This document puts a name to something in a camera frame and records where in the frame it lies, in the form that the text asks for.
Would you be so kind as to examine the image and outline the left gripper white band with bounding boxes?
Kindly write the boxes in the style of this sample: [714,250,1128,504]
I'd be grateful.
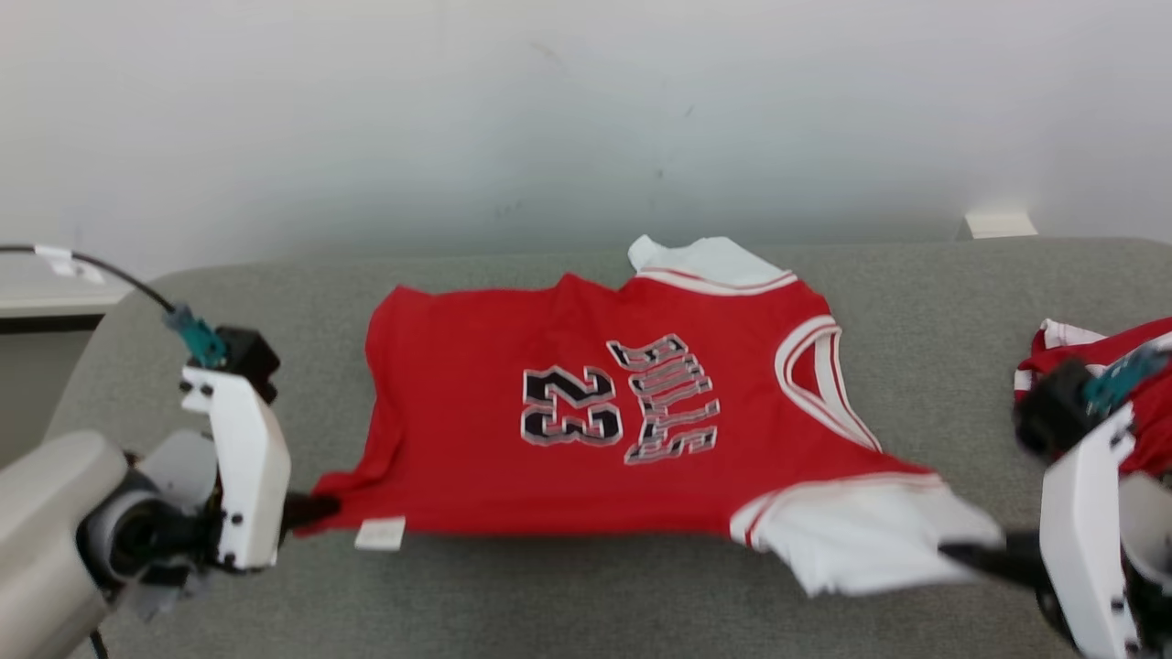
[77,363,342,610]

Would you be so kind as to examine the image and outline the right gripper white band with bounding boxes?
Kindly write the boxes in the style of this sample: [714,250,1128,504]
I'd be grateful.
[938,404,1172,659]

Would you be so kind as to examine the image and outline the red basketball jersey white sleeves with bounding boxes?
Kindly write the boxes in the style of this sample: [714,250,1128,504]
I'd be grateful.
[293,234,1005,599]

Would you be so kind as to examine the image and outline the red shorts with white stripes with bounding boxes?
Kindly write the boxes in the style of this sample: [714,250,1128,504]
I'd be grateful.
[1012,316,1172,479]

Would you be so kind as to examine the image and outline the grey-green fabric sofa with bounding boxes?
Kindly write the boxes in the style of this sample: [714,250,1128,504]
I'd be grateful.
[44,236,1172,659]

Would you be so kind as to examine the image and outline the white and black baseboard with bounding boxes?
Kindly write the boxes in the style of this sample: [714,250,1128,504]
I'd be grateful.
[0,282,131,336]

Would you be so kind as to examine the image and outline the teal left camera plug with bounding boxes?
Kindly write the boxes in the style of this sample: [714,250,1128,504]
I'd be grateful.
[162,303,229,370]

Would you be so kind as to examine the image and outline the teal camera plug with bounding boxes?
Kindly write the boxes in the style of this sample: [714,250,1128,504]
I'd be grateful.
[162,303,229,370]
[1080,345,1172,416]

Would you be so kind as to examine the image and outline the teal right camera plug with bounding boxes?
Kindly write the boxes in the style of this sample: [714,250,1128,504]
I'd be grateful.
[1080,345,1172,416]

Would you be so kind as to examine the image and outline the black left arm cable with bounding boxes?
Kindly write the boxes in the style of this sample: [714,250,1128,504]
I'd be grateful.
[0,242,178,315]

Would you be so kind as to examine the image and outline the white wall box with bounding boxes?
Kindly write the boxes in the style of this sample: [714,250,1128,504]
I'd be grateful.
[962,211,1039,242]

